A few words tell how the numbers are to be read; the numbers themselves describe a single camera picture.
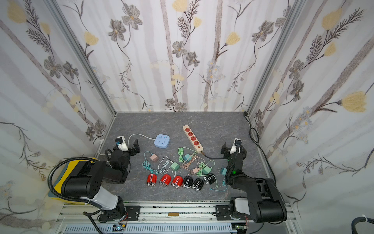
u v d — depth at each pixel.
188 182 0.82
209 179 0.84
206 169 0.88
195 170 0.86
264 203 0.43
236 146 0.75
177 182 0.82
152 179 0.84
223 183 0.82
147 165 0.90
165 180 0.82
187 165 0.91
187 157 0.93
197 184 0.82
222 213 0.73
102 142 1.05
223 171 0.87
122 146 0.78
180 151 0.96
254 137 1.10
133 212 0.73
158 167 0.88
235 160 0.65
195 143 0.99
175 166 0.88
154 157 0.93
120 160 0.70
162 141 0.99
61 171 0.74
